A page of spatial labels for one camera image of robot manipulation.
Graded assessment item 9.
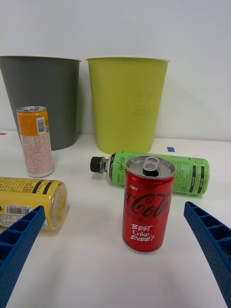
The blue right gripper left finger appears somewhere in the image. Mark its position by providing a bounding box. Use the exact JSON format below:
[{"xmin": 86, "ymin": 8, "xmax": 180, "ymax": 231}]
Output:
[{"xmin": 0, "ymin": 205, "xmax": 46, "ymax": 308}]

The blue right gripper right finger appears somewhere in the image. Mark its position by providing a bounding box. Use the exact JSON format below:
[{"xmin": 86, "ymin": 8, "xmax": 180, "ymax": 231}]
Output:
[{"xmin": 183, "ymin": 201, "xmax": 231, "ymax": 308}]

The red drink can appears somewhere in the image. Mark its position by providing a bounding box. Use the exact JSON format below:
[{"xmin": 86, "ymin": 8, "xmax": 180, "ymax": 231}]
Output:
[{"xmin": 122, "ymin": 155, "xmax": 176, "ymax": 254}]

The yellow label plastic bottle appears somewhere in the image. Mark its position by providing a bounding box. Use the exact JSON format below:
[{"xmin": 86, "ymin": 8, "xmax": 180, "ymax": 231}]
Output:
[{"xmin": 0, "ymin": 177, "xmax": 68, "ymax": 231}]

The green label plastic bottle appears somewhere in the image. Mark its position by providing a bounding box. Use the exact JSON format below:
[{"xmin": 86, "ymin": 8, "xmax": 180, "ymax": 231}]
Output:
[{"xmin": 90, "ymin": 151, "xmax": 210, "ymax": 196}]

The orange and white drink can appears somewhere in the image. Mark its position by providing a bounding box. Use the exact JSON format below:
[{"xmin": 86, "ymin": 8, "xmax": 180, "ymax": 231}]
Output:
[{"xmin": 16, "ymin": 106, "xmax": 54, "ymax": 179}]

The grey plastic waste bin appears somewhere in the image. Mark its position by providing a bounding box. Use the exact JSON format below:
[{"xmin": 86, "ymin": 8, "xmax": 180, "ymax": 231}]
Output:
[{"xmin": 0, "ymin": 55, "xmax": 82, "ymax": 151}]

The yellow-green plastic waste bin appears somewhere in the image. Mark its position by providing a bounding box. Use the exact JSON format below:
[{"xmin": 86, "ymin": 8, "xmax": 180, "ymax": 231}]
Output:
[{"xmin": 86, "ymin": 56, "xmax": 171, "ymax": 154}]

